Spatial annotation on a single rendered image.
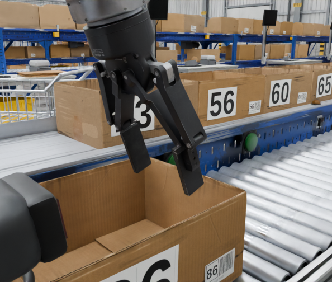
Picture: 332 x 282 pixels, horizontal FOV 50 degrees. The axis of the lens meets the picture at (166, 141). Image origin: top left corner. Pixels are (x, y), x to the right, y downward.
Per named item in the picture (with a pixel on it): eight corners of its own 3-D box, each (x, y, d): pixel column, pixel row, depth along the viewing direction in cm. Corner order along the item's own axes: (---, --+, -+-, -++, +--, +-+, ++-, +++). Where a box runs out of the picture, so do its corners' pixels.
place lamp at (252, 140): (247, 153, 135) (248, 135, 133) (244, 152, 136) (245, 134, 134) (257, 149, 139) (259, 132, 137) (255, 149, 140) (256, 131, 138)
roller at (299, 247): (318, 277, 75) (321, 257, 74) (159, 199, 113) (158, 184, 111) (329, 268, 78) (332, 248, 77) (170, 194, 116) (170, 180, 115)
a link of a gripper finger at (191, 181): (188, 136, 44) (192, 137, 43) (200, 182, 47) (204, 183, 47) (170, 149, 42) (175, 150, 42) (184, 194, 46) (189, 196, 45)
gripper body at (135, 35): (68, 28, 41) (96, 101, 45) (108, 25, 35) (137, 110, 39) (119, 8, 45) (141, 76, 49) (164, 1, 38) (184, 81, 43)
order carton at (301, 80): (263, 115, 151) (266, 74, 146) (210, 106, 172) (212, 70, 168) (309, 105, 176) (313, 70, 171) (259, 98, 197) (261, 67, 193)
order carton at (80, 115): (102, 151, 101) (99, 90, 96) (56, 132, 122) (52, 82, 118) (198, 130, 126) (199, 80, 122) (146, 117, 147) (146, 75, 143)
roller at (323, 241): (332, 265, 79) (335, 245, 78) (174, 193, 117) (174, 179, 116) (342, 257, 82) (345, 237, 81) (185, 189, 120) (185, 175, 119)
